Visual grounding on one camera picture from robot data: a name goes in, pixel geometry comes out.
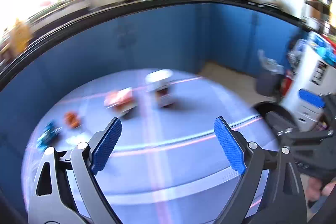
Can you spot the yellow oil bottle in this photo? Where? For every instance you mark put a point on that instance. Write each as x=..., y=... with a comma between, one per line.
x=20, y=37

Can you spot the person's right hand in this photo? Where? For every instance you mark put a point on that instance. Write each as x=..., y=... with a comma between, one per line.
x=315, y=190

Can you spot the brown medicine bottle white cap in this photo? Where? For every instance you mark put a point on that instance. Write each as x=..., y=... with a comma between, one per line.
x=158, y=84

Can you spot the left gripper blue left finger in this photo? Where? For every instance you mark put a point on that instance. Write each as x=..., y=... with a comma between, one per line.
x=102, y=144

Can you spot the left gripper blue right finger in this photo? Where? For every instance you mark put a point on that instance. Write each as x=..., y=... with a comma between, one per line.
x=229, y=145

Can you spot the blue foil wrapper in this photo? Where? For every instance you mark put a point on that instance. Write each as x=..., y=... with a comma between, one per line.
x=50, y=133

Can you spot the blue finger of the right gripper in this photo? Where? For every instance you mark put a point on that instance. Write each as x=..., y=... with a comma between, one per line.
x=311, y=98

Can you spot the blue checked tablecloth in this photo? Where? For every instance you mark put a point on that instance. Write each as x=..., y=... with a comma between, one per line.
x=167, y=166

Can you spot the grey bin with plastic bag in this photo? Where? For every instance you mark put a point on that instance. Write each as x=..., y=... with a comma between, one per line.
x=270, y=76

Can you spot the red white crumpled carton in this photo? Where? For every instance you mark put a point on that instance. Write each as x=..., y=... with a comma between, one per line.
x=120, y=101

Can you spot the blue kitchen cabinets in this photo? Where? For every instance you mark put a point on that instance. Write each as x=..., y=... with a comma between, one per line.
x=176, y=34

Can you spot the orange peel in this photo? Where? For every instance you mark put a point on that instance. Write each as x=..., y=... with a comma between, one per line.
x=71, y=119

